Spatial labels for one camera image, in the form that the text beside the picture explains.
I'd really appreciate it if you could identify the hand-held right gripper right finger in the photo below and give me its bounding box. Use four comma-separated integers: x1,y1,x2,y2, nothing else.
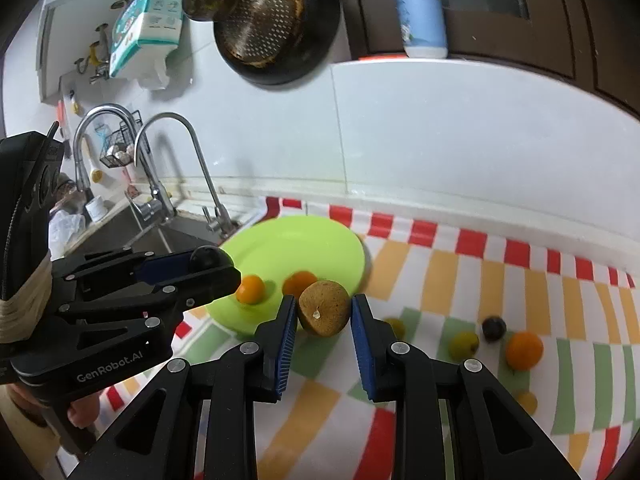
350,294,583,480

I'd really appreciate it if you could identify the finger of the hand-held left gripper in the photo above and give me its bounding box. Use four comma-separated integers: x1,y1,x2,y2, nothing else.
55,264,242,333
51,247,202,284

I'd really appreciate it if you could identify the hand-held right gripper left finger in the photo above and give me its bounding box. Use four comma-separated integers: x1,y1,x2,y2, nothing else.
67,295,298,480

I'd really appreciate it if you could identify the dark purple plum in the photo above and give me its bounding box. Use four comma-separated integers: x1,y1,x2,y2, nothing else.
481,315,507,343
190,246,234,273

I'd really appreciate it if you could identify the brown longan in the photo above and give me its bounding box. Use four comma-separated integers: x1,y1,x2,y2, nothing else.
298,281,352,337

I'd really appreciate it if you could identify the lime green plate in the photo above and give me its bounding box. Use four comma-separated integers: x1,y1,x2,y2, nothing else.
206,215,368,336

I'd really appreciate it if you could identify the large orange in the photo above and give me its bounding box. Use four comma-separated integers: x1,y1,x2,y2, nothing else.
505,331,544,372

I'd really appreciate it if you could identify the person's left hand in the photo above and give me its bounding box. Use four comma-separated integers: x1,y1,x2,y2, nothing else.
12,382,103,430

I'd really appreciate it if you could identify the stainless steel sink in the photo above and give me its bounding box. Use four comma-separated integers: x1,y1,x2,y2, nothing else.
65,200,261,271

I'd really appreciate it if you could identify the steel pull-down faucet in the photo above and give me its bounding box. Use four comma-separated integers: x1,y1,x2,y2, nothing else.
74,104,176,226

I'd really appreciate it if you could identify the tall gooseneck steel faucet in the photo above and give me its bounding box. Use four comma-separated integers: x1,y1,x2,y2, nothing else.
134,112,238,238

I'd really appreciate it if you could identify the clear plastic bag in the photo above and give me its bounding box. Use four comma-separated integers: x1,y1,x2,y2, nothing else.
48,210,87,253

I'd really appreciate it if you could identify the yellow dish brush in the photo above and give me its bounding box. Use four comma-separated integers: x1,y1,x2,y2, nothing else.
80,135,103,183

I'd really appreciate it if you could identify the colourful striped table mat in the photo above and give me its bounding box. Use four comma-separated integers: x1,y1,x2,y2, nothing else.
57,196,640,480

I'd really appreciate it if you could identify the green white tissue pack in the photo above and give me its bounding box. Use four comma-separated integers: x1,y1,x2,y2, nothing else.
109,0,190,80

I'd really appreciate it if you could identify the golden perforated strainer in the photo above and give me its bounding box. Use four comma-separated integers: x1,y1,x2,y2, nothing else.
220,0,306,68

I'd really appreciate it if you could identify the black frying pan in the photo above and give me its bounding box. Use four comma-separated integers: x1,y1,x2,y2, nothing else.
212,0,342,86

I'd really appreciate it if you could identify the white blue bottle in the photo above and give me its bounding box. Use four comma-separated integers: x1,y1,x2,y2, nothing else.
391,0,449,59

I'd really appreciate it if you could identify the black wire basket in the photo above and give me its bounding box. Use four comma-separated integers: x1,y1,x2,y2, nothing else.
99,122,147,168

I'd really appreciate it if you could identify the metal wall hook rack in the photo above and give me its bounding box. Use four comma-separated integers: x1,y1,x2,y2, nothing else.
75,22,112,83

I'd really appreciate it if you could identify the dark wooden window frame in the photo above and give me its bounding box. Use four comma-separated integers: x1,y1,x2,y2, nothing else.
342,0,640,121

